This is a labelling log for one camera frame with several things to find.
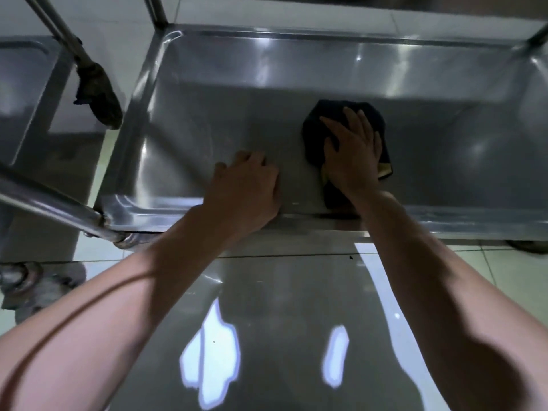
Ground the person's right hand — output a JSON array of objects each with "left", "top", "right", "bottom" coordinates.
[{"left": 320, "top": 106, "right": 386, "bottom": 203}]

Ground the person's left hand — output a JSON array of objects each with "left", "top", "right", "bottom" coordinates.
[{"left": 201, "top": 150, "right": 283, "bottom": 235}]

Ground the grey and yellow cleaning cloth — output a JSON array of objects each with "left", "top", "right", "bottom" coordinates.
[{"left": 301, "top": 99, "right": 394, "bottom": 210}]

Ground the person's left forearm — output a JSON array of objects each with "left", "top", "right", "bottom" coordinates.
[{"left": 0, "top": 205, "right": 257, "bottom": 411}]

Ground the person's right forearm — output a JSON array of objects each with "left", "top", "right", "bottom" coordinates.
[{"left": 353, "top": 190, "right": 548, "bottom": 411}]

